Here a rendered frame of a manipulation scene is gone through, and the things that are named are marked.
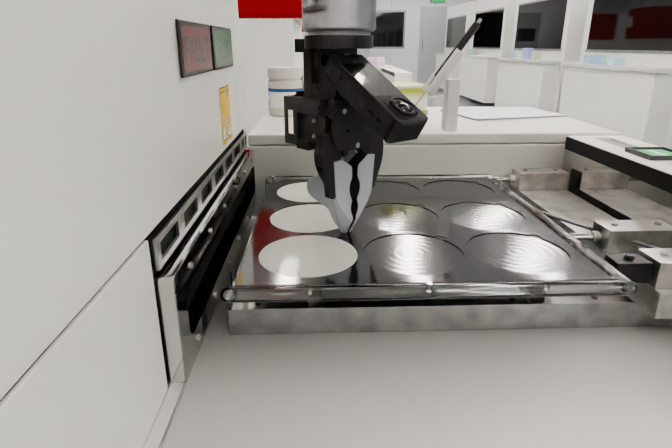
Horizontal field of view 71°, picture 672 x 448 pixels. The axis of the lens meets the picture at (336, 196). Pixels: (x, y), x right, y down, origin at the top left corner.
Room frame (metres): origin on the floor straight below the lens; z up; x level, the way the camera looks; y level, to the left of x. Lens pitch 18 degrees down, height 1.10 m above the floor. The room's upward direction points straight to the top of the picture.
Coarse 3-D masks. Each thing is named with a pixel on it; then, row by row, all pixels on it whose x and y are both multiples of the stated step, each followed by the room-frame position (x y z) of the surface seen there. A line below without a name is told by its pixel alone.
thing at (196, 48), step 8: (184, 32) 0.43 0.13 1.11; (192, 32) 0.46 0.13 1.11; (200, 32) 0.49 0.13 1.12; (208, 32) 0.53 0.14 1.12; (184, 40) 0.43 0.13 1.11; (192, 40) 0.46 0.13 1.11; (200, 40) 0.49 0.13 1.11; (208, 40) 0.52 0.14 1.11; (184, 48) 0.43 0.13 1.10; (192, 48) 0.45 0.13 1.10; (200, 48) 0.49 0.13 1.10; (208, 48) 0.52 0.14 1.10; (184, 56) 0.43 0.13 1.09; (192, 56) 0.45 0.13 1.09; (200, 56) 0.48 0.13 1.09; (208, 56) 0.52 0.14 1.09; (184, 64) 0.42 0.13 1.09; (192, 64) 0.45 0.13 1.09; (200, 64) 0.48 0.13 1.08; (208, 64) 0.51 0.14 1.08
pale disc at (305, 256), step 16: (288, 240) 0.47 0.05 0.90; (304, 240) 0.47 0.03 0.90; (320, 240) 0.47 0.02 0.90; (336, 240) 0.47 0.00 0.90; (272, 256) 0.43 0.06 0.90; (288, 256) 0.43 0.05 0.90; (304, 256) 0.43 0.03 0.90; (320, 256) 0.43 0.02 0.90; (336, 256) 0.43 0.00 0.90; (352, 256) 0.43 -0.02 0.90; (288, 272) 0.40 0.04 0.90; (304, 272) 0.40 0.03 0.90; (320, 272) 0.40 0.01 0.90; (336, 272) 0.40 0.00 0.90
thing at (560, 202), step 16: (528, 192) 0.71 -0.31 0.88; (544, 192) 0.71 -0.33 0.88; (560, 192) 0.71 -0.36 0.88; (544, 208) 0.63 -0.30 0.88; (560, 208) 0.63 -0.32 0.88; (576, 208) 0.63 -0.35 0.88; (592, 208) 0.63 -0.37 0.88; (560, 224) 0.58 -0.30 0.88; (592, 224) 0.57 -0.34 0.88; (640, 288) 0.42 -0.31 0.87; (640, 304) 0.41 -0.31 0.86; (656, 304) 0.39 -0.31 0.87
